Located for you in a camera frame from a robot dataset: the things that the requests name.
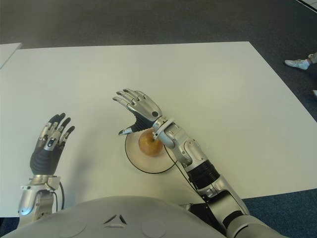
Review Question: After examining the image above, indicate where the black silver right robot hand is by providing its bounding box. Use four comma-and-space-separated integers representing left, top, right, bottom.
112, 88, 163, 137

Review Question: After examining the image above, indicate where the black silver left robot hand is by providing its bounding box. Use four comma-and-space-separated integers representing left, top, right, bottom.
29, 113, 76, 177

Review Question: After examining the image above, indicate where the red yellow apple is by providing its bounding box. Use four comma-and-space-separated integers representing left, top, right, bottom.
138, 130, 164, 157

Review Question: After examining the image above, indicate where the white plate with black rim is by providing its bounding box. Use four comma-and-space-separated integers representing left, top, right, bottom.
124, 128, 178, 174

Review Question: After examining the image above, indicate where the grey robot torso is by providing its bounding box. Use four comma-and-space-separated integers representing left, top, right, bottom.
0, 195, 227, 238

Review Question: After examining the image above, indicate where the white side table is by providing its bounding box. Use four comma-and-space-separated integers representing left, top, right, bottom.
0, 43, 23, 70

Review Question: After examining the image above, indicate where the white sneaker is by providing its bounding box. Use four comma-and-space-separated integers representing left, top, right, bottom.
284, 58, 312, 71

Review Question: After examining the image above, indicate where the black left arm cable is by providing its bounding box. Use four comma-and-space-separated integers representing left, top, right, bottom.
53, 182, 65, 211

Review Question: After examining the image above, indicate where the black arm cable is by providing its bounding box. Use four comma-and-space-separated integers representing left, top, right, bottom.
53, 182, 65, 211
163, 145, 209, 206

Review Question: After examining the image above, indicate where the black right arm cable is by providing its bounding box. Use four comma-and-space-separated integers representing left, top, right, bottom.
163, 145, 209, 206

